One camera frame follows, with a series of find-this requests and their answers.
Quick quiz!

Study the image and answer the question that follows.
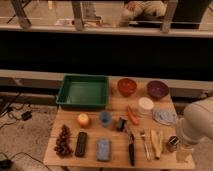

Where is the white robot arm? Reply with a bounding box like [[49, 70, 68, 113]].
[[176, 98, 213, 163]]

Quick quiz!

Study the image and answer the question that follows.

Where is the yellow banana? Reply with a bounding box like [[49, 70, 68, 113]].
[[151, 130, 163, 159]]

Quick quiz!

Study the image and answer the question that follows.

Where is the blue white cloth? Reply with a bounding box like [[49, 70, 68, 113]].
[[152, 109, 177, 126]]

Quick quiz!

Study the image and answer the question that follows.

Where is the orange carrot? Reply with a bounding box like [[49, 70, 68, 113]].
[[126, 106, 139, 125]]

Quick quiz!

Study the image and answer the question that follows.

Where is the white lidded container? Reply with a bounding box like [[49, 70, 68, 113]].
[[138, 97, 154, 115]]

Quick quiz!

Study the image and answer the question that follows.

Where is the small dark cup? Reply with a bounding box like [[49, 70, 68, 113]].
[[116, 118, 127, 131]]

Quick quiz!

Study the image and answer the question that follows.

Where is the purple bowl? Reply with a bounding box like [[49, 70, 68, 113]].
[[147, 80, 169, 100]]

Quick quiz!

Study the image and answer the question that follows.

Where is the blue sponge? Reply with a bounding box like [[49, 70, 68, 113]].
[[96, 138, 110, 162]]

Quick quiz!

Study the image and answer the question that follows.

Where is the blue cup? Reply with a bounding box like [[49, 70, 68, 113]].
[[99, 111, 112, 127]]

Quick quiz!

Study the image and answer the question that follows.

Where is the orange bowl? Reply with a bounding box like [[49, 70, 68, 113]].
[[117, 78, 137, 97]]

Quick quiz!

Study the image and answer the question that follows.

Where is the black remote control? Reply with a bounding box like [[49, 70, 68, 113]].
[[75, 132, 88, 157]]

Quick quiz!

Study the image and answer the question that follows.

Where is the yellow red apple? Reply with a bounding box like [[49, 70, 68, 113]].
[[77, 113, 90, 127]]

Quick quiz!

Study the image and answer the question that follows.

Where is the bunch of dark grapes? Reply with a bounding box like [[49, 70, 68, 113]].
[[54, 125, 73, 158]]

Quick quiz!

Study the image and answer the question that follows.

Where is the green plastic tray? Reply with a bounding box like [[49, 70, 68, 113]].
[[56, 75, 109, 109]]

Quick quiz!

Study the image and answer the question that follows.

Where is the person in background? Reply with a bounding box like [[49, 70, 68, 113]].
[[119, 1, 166, 26]]

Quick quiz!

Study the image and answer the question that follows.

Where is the black power adapter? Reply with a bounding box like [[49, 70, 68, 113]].
[[21, 111, 32, 121]]

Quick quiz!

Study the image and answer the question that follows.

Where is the black handled knife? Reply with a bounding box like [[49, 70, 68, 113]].
[[125, 126, 135, 166]]

